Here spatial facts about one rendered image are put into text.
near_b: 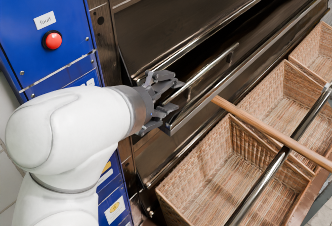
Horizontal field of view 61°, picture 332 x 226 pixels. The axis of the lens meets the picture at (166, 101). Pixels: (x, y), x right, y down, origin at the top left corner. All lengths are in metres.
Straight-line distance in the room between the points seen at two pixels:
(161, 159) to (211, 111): 0.32
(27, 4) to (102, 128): 0.21
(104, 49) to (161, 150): 0.58
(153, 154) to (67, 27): 0.68
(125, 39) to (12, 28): 0.27
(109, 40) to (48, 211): 0.35
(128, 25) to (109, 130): 0.33
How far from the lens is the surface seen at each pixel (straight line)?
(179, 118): 0.68
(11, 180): 0.67
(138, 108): 0.46
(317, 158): 0.95
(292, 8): 1.24
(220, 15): 0.91
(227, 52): 0.83
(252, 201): 0.85
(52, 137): 0.33
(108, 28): 0.60
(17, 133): 0.36
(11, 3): 0.45
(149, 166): 1.08
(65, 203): 0.43
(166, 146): 1.11
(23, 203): 0.45
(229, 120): 1.48
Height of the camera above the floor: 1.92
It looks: 46 degrees down
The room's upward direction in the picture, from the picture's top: straight up
